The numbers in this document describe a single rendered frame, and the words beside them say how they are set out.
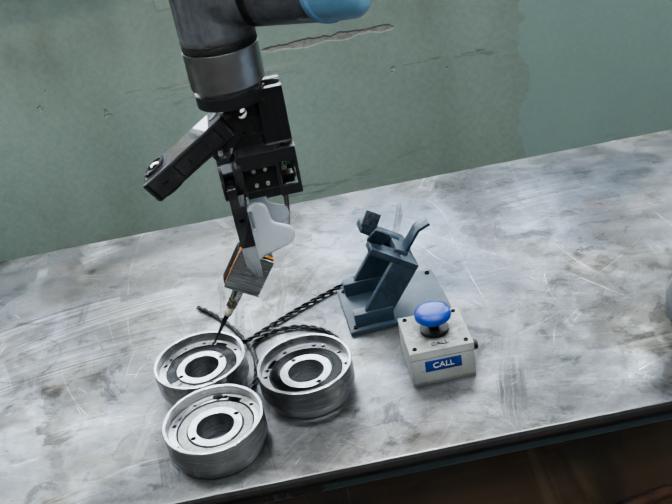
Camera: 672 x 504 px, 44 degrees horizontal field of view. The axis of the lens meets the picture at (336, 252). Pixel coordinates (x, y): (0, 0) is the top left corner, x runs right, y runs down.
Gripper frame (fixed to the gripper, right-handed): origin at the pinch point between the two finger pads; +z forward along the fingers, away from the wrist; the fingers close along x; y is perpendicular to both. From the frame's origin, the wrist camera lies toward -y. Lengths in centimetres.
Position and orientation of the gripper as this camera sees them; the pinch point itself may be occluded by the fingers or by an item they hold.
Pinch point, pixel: (250, 260)
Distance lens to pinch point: 92.8
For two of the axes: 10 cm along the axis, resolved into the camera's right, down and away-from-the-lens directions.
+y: 9.7, -2.2, 0.7
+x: -1.7, -4.8, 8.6
